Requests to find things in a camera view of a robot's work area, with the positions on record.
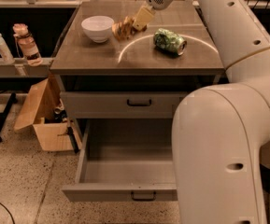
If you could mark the brown labelled bottle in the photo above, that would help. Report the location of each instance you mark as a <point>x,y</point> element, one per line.
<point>24,39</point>

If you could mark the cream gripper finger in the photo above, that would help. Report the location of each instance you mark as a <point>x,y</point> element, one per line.
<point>143,17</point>

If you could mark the white ceramic bowl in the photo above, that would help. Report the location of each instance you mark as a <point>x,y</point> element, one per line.
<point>97,28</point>

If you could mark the grey drawer cabinet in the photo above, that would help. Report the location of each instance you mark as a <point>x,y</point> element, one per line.
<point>136,65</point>

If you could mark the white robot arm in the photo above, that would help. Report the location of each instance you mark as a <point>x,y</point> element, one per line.
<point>218,131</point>

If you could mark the black drawer handle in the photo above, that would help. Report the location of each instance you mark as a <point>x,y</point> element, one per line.
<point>139,104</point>
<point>143,197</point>

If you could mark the black top drawer handle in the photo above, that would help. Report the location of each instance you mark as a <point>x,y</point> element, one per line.
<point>139,104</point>

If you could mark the crushed green can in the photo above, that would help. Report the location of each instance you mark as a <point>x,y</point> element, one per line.
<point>169,41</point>

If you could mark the open grey middle drawer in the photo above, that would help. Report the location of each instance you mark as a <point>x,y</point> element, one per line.
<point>119,156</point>

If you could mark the wooden box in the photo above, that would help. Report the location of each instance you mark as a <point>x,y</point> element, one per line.
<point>43,110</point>

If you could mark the closed grey top drawer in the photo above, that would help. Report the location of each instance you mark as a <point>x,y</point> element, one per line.
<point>112,105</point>

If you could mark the white plastic bottle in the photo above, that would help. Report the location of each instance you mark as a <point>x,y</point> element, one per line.
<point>5,52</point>

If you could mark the crushed orange can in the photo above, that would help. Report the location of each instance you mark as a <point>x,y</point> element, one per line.
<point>123,30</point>

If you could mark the black middle drawer handle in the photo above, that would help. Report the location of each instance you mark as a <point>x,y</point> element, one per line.
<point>143,197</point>

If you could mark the black stand leg left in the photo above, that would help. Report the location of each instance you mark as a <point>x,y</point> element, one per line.
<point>2,118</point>

